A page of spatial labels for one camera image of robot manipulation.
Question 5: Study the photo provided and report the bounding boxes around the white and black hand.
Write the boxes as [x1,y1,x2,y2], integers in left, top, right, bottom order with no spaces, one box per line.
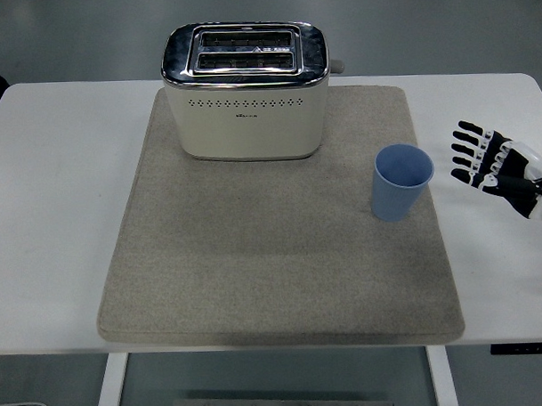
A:
[448,117,542,227]

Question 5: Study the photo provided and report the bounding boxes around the blue ribbed plastic cup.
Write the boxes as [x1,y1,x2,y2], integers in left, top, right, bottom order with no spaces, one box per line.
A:
[368,142,437,223]

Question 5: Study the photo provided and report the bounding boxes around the black table control panel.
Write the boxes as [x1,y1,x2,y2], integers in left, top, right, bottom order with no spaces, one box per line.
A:
[489,342,542,355]

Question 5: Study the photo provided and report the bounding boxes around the white table leg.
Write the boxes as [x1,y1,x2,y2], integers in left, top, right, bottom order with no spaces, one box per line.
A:
[92,353,131,406]
[425,344,461,406]

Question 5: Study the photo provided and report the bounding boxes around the beige fabric mat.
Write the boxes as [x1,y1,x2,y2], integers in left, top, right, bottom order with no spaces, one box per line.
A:
[87,78,466,356]

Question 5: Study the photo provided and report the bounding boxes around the cream and chrome toaster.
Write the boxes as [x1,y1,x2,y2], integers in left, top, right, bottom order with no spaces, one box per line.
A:
[158,17,350,166]

